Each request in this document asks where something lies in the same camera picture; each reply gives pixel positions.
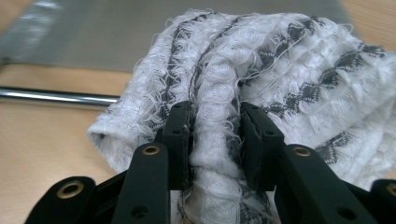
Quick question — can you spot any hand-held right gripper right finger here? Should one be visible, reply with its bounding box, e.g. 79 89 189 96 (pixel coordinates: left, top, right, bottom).
238 102 378 224

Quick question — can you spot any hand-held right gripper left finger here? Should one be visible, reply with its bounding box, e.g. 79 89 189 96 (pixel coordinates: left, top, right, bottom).
110 100 195 224

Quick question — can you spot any white black-patterned cloth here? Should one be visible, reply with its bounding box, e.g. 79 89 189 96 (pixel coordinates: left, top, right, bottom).
87 10 396 224

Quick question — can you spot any two-tier metal frame rack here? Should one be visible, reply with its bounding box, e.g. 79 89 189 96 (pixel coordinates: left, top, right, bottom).
0 0 359 110

